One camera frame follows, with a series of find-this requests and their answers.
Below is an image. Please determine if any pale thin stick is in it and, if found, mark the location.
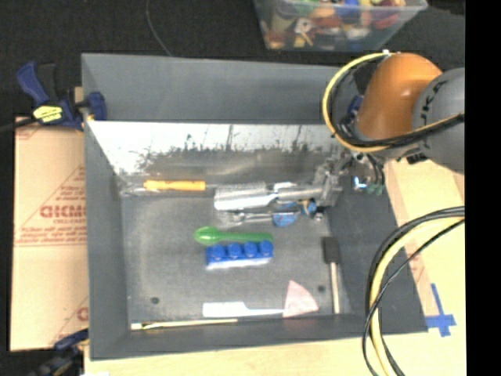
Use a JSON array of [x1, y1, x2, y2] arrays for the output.
[[130, 318, 240, 331]]

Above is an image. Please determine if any pink wedge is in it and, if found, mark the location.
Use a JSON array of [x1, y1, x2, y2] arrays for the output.
[[282, 280, 320, 319]]

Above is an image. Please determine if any white flat plastic piece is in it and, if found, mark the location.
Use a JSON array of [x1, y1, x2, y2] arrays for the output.
[[201, 301, 285, 319]]

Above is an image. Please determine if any blue studded toy brick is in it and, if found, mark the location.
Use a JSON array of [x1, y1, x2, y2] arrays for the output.
[[204, 240, 275, 270]]

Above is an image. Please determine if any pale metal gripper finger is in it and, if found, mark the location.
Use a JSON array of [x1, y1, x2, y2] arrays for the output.
[[214, 183, 280, 212], [218, 210, 276, 227]]

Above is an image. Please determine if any green plastic spoon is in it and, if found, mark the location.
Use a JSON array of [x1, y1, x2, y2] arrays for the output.
[[193, 225, 276, 247]]

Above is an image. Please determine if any brown cardboard board red print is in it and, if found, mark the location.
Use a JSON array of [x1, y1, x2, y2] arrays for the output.
[[9, 117, 91, 353]]

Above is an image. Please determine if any black foam brush wooden handle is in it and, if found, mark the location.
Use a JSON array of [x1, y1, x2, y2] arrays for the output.
[[320, 236, 342, 315]]

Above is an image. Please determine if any orange marker pen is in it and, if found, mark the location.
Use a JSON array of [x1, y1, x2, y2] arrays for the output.
[[142, 179, 207, 193]]

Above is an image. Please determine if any grey metal bin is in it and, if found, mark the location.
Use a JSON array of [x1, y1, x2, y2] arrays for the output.
[[80, 52, 428, 360]]

